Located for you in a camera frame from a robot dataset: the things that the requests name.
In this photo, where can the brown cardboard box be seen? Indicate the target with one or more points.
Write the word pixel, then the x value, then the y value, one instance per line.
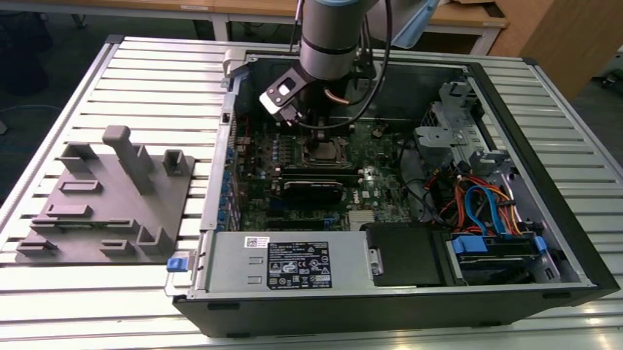
pixel 479 8

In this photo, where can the silver chipset heatsink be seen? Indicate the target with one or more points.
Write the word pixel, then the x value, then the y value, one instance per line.
pixel 362 216

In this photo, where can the black PC case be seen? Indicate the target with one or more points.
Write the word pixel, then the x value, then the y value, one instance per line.
pixel 340 317

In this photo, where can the grey power supply unit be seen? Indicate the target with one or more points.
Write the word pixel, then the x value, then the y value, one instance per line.
pixel 228 255

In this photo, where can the wooden cabinet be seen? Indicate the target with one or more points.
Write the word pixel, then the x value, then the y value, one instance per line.
pixel 574 36

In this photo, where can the graphics card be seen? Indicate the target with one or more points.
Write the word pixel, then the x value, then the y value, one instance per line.
pixel 311 195

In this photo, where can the chair base with casters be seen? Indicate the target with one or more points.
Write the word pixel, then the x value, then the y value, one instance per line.
pixel 614 73

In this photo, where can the CPU with silver top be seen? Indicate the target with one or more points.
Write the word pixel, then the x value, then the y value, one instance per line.
pixel 324 153

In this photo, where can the metal drive cage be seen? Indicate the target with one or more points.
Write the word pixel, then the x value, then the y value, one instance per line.
pixel 433 136

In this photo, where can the RAM slot with black latch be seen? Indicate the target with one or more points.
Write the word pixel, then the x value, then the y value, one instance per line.
pixel 322 176
pixel 322 168

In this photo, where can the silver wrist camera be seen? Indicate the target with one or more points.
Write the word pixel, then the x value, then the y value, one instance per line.
pixel 282 91

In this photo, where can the black drive box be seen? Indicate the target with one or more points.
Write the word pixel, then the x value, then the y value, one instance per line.
pixel 405 255

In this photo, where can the CPU socket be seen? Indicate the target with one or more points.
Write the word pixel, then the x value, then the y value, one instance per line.
pixel 307 161

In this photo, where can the green motherboard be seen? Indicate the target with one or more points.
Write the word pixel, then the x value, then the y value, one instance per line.
pixel 390 189

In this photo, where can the RAM slot with white latch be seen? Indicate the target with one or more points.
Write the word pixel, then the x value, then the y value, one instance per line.
pixel 322 171

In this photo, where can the wooden desk with white frame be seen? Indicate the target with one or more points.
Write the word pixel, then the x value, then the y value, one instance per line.
pixel 146 3
pixel 473 20

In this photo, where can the grey parts rack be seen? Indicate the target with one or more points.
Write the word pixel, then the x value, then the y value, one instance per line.
pixel 116 204

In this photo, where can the silver coin cell battery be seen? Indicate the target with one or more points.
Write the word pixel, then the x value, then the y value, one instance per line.
pixel 379 130

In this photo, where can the RAM stick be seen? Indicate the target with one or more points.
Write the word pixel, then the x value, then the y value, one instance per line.
pixel 322 179

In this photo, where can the blue case latch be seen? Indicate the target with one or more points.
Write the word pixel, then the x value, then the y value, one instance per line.
pixel 176 265

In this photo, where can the hard disk in blue carrier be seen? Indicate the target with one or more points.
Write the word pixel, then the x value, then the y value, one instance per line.
pixel 470 245

